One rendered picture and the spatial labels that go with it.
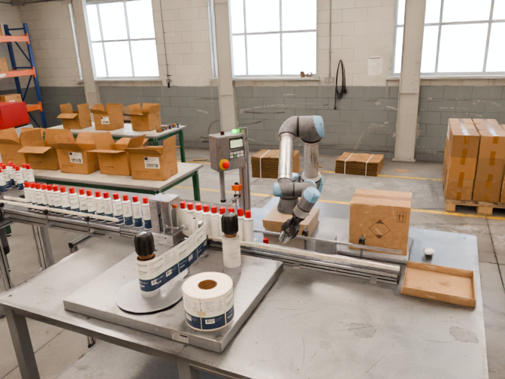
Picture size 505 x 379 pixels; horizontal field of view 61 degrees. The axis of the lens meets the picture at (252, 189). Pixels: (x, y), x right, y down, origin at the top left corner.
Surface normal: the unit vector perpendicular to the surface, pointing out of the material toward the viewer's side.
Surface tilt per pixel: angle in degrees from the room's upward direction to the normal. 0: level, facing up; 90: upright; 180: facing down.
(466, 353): 0
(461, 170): 89
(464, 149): 91
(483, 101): 90
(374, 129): 90
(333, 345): 0
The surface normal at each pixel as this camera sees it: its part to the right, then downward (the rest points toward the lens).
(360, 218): -0.35, 0.31
